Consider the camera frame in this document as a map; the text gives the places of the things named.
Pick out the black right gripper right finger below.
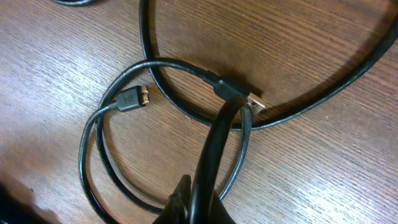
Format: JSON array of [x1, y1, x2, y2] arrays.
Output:
[[208, 191, 236, 224]]

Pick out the black USB cable loop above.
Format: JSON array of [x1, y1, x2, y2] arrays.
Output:
[[51, 0, 398, 132]]

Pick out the black USB cable loops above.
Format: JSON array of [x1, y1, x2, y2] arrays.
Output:
[[77, 57, 267, 224]]

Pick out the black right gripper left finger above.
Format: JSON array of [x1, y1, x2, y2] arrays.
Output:
[[153, 174, 192, 224]]

